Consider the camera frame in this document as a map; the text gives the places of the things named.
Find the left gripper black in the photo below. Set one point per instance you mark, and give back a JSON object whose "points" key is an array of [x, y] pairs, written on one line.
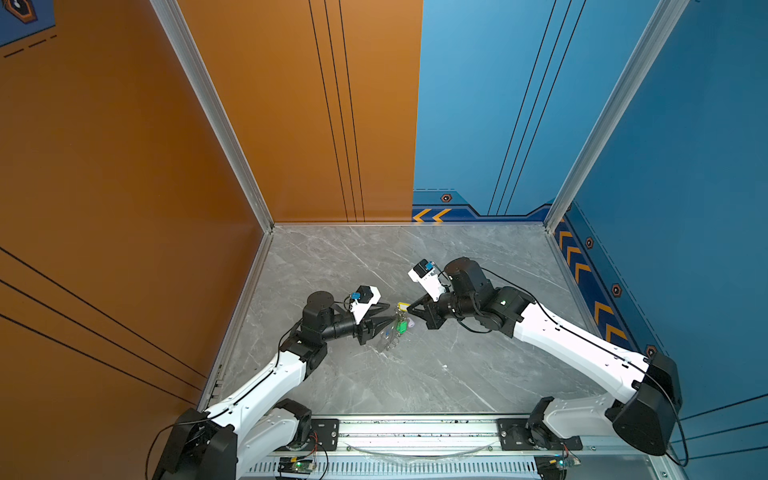
{"points": [[368, 328]]}

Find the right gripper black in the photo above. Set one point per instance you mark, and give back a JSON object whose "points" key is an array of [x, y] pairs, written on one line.
{"points": [[428, 311]]}

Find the large metal band keyring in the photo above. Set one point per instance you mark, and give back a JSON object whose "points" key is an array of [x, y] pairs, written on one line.
{"points": [[391, 335]]}

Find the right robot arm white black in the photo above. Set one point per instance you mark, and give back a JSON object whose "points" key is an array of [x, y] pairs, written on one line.
{"points": [[642, 396]]}

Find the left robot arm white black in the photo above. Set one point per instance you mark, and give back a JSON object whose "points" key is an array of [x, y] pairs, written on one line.
{"points": [[228, 438]]}

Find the left green circuit board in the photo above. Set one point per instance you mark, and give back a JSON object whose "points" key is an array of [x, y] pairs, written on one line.
{"points": [[295, 467]]}

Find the green circuit board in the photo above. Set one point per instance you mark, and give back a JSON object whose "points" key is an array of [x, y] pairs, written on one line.
{"points": [[555, 467], [295, 467]]}

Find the right green circuit board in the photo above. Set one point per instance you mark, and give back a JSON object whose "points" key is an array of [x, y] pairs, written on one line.
{"points": [[555, 467]]}

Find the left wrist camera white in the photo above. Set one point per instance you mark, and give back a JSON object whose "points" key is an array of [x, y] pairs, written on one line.
{"points": [[362, 300]]}

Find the aluminium front rail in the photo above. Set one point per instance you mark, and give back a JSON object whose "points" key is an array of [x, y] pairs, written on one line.
{"points": [[433, 435]]}

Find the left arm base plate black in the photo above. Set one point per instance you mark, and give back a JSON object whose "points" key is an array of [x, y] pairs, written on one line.
{"points": [[324, 431]]}

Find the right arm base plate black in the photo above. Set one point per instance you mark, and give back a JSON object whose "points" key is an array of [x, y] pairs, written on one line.
{"points": [[516, 435]]}

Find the left aluminium corner post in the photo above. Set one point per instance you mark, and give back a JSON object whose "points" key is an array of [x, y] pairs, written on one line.
{"points": [[176, 29]]}

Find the aluminium corner post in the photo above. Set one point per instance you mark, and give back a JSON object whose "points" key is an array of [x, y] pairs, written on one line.
{"points": [[176, 29], [652, 40]]}

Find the right aluminium corner post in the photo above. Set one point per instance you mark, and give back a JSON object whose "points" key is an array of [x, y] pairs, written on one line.
{"points": [[652, 40]]}

